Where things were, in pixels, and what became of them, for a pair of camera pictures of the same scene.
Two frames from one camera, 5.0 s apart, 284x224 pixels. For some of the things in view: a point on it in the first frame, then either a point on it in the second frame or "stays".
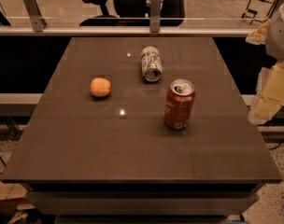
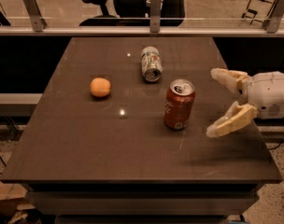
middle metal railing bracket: x=155 y=10 stays
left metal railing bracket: x=37 y=20 stays
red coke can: x=178 y=105 stays
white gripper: x=280 y=35 to x=265 y=94
